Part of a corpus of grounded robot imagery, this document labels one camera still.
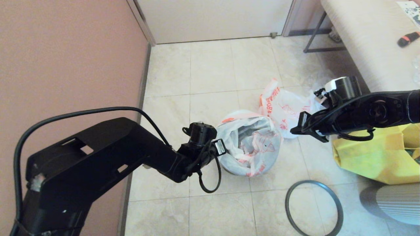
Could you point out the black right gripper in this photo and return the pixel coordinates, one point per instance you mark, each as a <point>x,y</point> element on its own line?
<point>344,118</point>

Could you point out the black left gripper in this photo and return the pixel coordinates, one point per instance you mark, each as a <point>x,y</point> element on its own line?
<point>197,157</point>

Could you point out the new white orange-print bag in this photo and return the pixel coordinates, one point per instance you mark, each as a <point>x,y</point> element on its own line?
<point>249,144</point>

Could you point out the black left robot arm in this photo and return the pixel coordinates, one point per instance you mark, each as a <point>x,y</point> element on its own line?
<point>98,154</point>

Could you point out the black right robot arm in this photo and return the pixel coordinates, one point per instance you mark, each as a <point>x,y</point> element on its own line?
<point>403,109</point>

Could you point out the clear plastic bag dark contents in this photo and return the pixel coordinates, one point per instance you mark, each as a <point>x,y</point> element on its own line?
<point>320,83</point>

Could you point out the yellow fabric tote bag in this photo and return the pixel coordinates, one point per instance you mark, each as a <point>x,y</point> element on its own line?
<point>370,157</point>

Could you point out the small metal door foot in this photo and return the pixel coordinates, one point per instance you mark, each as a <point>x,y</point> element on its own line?
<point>273,35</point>

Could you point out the grey ribbed round object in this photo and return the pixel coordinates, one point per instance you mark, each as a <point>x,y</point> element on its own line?
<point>397,203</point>

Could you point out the crumpled clear plastic wrap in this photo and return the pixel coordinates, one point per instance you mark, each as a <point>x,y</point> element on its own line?
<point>416,70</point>

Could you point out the black orange marker pen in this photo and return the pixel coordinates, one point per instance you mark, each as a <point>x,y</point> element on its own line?
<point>407,39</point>

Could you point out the white door panel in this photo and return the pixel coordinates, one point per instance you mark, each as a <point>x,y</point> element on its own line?
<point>213,19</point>

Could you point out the black-white printed paper sheet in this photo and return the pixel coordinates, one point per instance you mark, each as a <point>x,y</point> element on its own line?
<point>411,13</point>

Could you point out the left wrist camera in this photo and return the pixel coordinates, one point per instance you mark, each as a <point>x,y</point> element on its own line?
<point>200,132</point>

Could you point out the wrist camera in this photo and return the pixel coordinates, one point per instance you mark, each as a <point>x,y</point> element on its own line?
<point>200,132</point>
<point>346,87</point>

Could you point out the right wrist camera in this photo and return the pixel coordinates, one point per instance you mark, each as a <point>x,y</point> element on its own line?
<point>346,87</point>

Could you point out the black metal table frame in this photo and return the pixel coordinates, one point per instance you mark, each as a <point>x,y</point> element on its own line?
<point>314,33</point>

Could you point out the grey door frame strip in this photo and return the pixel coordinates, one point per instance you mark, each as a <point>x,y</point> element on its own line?
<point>290,16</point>
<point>143,24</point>

